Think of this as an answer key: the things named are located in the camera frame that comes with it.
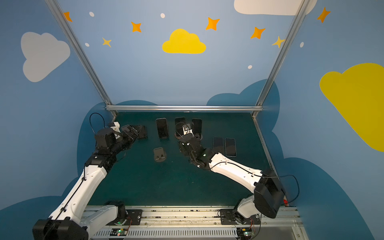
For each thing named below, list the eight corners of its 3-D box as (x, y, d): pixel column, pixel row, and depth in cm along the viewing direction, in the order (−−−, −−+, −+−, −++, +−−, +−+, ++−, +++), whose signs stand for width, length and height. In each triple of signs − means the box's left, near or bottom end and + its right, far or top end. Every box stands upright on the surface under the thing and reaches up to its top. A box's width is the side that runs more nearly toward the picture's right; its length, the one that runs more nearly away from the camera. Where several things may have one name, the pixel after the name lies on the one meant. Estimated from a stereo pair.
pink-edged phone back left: (158, 139, 109) (154, 125, 97) (160, 131, 113) (156, 117, 101) (168, 139, 109) (165, 125, 97) (169, 131, 114) (166, 117, 101)
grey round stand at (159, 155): (155, 162, 95) (152, 155, 88) (156, 154, 99) (154, 147, 92) (165, 162, 95) (163, 155, 88) (166, 154, 99) (164, 147, 92)
